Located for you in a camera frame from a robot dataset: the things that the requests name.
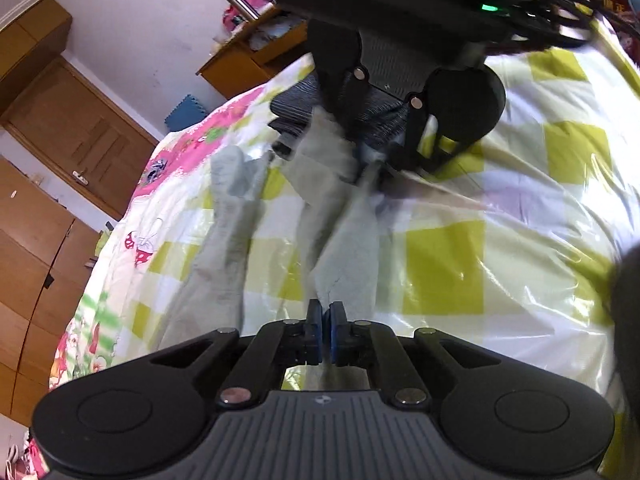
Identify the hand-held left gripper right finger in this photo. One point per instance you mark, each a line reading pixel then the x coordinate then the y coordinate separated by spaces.
pixel 337 332

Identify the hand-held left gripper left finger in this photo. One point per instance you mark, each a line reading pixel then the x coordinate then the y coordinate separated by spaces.
pixel 315 332

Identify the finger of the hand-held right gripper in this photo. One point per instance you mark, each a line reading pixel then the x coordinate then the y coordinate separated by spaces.
pixel 352 105
pixel 407 135

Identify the light grey pants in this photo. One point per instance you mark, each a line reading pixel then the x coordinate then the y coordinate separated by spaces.
pixel 225 240

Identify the dark grey ribbed garment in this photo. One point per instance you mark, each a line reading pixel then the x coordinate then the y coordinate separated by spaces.
pixel 300 102

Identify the white plastic bag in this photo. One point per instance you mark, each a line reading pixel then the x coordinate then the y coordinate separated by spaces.
pixel 272 35

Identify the wooden side cabinet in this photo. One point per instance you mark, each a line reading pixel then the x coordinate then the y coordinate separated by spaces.
pixel 235 67

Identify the metal thermos bottle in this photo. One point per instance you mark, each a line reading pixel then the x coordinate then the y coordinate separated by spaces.
pixel 242 4

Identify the blue foam mat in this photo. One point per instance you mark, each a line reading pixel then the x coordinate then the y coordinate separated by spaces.
pixel 182 115

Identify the cartoon print quilt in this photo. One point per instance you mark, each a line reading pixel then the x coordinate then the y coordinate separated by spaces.
pixel 170 145

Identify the wooden door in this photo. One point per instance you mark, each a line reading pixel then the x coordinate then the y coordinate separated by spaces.
pixel 75 130

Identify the dark cloth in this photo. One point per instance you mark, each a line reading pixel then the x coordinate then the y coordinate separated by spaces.
pixel 627 310

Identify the wooden wardrobe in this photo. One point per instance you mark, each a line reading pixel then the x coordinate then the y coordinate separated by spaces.
pixel 35 260

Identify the pink and white bag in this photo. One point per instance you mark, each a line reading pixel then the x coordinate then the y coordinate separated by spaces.
pixel 20 465

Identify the wooden overhead cabinet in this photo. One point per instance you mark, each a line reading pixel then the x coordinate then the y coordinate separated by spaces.
pixel 30 45

